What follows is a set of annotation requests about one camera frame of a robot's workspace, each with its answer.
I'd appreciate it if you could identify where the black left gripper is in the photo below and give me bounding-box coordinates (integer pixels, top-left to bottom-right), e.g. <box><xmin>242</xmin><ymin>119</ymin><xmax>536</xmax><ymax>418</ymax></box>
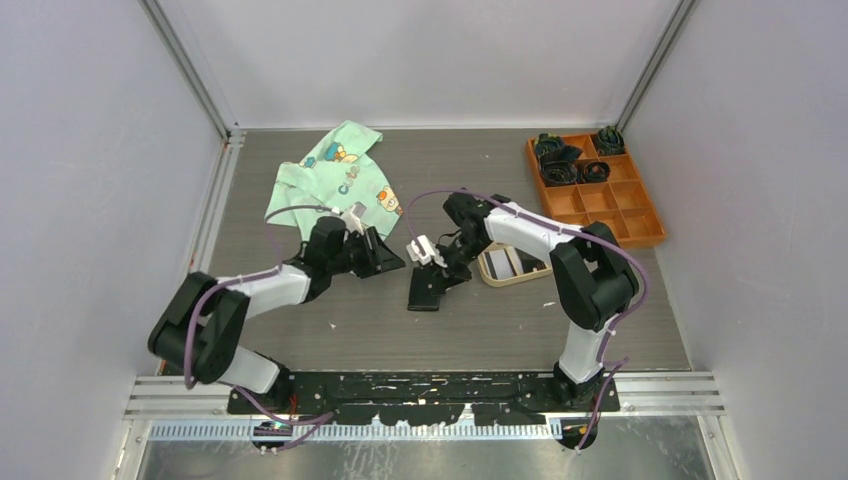
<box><xmin>328</xmin><ymin>227</ymin><xmax>405</xmax><ymax>279</ymax></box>

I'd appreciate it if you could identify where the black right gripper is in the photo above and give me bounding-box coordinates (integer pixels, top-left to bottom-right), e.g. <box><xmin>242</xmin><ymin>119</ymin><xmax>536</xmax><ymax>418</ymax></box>
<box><xmin>430</xmin><ymin>232</ymin><xmax>490</xmax><ymax>293</ymax></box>

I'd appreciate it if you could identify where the white striped credit card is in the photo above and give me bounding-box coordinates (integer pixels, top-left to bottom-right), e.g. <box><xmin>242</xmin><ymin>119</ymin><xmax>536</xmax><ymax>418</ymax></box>
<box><xmin>486</xmin><ymin>246</ymin><xmax>524</xmax><ymax>281</ymax></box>

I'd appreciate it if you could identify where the black leather card holder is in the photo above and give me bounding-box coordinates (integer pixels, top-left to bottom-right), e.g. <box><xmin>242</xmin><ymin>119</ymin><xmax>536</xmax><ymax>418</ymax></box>
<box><xmin>407</xmin><ymin>264</ymin><xmax>472</xmax><ymax>312</ymax></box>

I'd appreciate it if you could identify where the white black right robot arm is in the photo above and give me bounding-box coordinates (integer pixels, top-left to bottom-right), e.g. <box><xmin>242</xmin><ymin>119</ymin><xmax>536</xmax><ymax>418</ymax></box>
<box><xmin>407</xmin><ymin>189</ymin><xmax>647</xmax><ymax>411</ymax></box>

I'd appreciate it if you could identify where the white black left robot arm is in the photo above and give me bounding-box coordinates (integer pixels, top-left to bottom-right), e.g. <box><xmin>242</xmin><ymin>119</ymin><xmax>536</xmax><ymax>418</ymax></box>
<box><xmin>147</xmin><ymin>216</ymin><xmax>405</xmax><ymax>413</ymax></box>

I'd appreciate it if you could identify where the dark patterned credit card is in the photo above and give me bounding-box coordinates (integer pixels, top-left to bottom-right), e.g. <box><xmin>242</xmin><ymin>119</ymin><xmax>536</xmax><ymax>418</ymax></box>
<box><xmin>521</xmin><ymin>256</ymin><xmax>548</xmax><ymax>273</ymax></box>

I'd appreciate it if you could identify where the beige oval tray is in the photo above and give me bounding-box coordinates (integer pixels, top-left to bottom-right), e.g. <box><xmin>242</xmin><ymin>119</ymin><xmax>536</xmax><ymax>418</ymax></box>
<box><xmin>477</xmin><ymin>243</ymin><xmax>553</xmax><ymax>288</ymax></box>

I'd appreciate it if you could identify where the green cartoon print cloth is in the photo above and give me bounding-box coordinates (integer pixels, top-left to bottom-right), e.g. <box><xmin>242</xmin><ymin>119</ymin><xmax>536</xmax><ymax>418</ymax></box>
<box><xmin>265</xmin><ymin>120</ymin><xmax>404</xmax><ymax>240</ymax></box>

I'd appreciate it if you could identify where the dark rolled belt front left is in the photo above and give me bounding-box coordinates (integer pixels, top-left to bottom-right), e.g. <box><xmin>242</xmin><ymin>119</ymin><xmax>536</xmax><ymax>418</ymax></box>
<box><xmin>539</xmin><ymin>160</ymin><xmax>580</xmax><ymax>187</ymax></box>

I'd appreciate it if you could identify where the dark rolled belt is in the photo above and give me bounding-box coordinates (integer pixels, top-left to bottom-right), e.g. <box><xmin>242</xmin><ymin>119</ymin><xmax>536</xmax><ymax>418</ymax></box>
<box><xmin>590</xmin><ymin>125</ymin><xmax>626</xmax><ymax>157</ymax></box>
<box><xmin>578</xmin><ymin>161</ymin><xmax>611</xmax><ymax>184</ymax></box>
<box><xmin>533</xmin><ymin>133</ymin><xmax>583</xmax><ymax>163</ymax></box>
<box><xmin>539</xmin><ymin>160</ymin><xmax>580</xmax><ymax>187</ymax></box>

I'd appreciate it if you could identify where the dark rolled belt back left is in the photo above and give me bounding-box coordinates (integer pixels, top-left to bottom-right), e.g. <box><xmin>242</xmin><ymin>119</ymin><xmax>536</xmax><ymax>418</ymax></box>
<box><xmin>533</xmin><ymin>133</ymin><xmax>583</xmax><ymax>163</ymax></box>

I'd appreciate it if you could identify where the dark rolled belt front right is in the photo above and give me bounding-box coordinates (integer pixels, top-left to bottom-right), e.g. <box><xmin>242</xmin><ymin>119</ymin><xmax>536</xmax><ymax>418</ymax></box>
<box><xmin>578</xmin><ymin>161</ymin><xmax>611</xmax><ymax>184</ymax></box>

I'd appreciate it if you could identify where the orange compartment organizer box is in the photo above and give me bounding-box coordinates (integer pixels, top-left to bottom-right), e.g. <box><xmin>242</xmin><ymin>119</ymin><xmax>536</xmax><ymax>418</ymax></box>
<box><xmin>524</xmin><ymin>132</ymin><xmax>667</xmax><ymax>249</ymax></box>

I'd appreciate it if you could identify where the dark rolled belt back right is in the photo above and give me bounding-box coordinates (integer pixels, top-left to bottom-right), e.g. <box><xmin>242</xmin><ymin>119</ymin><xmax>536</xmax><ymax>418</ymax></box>
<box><xmin>590</xmin><ymin>125</ymin><xmax>626</xmax><ymax>157</ymax></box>

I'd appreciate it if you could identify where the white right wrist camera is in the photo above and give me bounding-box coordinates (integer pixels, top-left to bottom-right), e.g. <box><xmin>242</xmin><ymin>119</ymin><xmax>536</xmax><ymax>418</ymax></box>
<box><xmin>406</xmin><ymin>235</ymin><xmax>446</xmax><ymax>268</ymax></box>

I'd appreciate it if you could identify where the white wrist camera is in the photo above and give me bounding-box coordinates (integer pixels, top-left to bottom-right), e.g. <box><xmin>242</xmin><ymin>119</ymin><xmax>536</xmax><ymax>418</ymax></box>
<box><xmin>406</xmin><ymin>235</ymin><xmax>446</xmax><ymax>268</ymax></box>
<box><xmin>339</xmin><ymin>202</ymin><xmax>367</xmax><ymax>234</ymax></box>

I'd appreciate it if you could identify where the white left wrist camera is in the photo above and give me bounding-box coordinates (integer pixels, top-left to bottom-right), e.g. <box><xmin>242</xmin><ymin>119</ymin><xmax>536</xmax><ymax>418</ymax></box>
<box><xmin>339</xmin><ymin>202</ymin><xmax>367</xmax><ymax>234</ymax></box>

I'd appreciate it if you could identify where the aluminium front rail frame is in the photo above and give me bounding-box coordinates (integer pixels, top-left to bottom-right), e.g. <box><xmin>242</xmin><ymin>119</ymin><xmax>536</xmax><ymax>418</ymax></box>
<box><xmin>125</xmin><ymin>371</ymin><xmax>725</xmax><ymax>450</ymax></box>

